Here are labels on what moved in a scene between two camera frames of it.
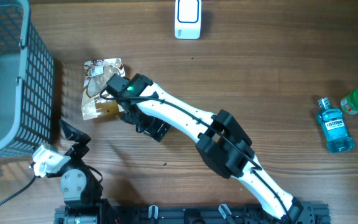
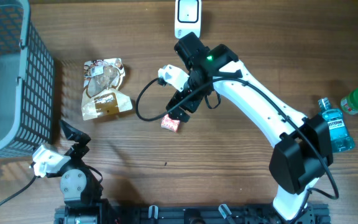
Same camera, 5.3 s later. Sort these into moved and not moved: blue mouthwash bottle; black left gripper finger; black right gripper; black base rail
Moved: black right gripper
Not moved: blue mouthwash bottle; black left gripper finger; black base rail
